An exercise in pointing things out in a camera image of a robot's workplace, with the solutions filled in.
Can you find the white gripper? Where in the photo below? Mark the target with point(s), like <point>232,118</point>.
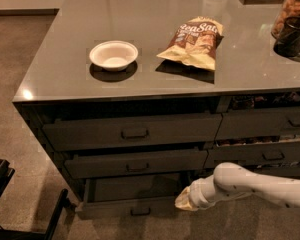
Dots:
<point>195,194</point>

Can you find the dark drawer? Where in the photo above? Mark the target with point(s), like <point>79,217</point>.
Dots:
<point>140,195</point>
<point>290,172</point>
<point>251,123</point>
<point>255,155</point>
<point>81,167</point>
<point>132,131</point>

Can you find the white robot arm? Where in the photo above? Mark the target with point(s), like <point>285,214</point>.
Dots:
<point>230,181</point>

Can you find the dark kitchen island cabinet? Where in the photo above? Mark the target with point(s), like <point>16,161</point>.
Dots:
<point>62,84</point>

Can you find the sea salt chips bag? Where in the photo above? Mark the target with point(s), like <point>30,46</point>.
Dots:
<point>195,43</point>

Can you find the white paper bowl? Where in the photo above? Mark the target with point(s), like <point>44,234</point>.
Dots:
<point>113,56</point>

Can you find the glass snack jar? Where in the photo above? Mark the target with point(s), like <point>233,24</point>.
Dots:
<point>291,9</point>

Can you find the black wire mesh cup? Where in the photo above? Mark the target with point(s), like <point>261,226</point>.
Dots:
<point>288,42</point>

